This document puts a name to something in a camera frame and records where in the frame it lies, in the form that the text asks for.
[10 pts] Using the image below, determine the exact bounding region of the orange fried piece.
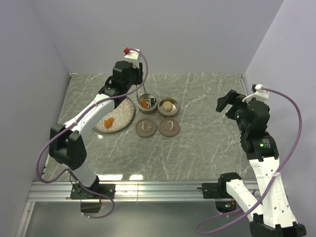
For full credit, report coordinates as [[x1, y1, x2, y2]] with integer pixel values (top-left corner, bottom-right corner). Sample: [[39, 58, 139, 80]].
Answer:
[[140, 99, 148, 108], [104, 117, 115, 128]]

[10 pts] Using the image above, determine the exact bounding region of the red-centre sushi roll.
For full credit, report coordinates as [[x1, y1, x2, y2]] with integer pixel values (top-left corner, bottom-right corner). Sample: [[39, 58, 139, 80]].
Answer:
[[145, 98, 152, 108]]

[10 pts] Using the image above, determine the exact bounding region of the beige steamed bun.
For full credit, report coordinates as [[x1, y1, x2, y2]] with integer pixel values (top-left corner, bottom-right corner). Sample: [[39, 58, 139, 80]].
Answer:
[[162, 101, 173, 112]]

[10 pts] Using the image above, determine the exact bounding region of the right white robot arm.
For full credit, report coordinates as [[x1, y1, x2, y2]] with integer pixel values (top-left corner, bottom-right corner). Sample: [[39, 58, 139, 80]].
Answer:
[[216, 88, 307, 237]]

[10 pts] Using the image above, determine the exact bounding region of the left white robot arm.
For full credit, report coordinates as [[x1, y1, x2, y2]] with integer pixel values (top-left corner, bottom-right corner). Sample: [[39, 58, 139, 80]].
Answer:
[[48, 60, 144, 198]]

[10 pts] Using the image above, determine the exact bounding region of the silver glitter plate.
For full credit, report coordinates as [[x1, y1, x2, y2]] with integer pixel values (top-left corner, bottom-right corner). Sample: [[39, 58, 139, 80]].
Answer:
[[94, 97, 135, 134]]

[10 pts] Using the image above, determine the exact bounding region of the left round metal container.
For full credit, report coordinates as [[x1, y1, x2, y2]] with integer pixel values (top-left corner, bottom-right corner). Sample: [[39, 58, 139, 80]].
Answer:
[[137, 93, 158, 114]]

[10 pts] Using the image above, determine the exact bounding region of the round metal container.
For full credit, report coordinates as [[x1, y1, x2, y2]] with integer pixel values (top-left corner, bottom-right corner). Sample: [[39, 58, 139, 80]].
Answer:
[[137, 93, 158, 114], [158, 97, 179, 118]]

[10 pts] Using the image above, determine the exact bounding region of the right round metal container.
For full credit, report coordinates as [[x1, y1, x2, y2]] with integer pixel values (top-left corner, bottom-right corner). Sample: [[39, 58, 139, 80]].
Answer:
[[158, 97, 179, 118]]

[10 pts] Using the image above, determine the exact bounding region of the left brown round lid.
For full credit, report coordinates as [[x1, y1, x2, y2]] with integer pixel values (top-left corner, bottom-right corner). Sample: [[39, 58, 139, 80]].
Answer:
[[135, 118, 157, 138]]

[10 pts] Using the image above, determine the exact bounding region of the brown round lid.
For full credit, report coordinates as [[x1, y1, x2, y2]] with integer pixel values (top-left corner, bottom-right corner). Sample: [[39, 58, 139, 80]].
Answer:
[[158, 118, 180, 137], [135, 118, 157, 138]]

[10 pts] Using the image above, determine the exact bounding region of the right brown round lid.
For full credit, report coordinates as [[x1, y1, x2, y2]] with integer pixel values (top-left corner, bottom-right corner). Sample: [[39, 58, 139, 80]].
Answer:
[[158, 118, 180, 137]]

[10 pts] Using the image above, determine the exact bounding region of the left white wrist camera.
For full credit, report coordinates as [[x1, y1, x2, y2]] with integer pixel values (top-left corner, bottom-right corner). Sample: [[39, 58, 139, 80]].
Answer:
[[123, 47, 140, 68]]

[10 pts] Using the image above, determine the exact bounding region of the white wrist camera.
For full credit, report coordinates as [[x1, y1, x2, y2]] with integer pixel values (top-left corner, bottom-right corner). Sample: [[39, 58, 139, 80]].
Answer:
[[242, 84, 269, 103], [123, 47, 140, 68]]

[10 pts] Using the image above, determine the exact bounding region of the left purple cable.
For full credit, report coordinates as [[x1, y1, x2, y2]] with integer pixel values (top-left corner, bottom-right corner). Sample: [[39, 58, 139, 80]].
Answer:
[[36, 47, 149, 219]]

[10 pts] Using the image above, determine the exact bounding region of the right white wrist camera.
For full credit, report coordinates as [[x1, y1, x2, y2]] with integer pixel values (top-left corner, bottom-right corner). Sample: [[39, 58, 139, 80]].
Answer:
[[242, 84, 269, 103]]

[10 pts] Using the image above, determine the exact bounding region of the aluminium mounting rail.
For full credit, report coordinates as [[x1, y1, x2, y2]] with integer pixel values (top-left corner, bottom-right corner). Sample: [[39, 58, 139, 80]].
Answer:
[[27, 179, 232, 202]]

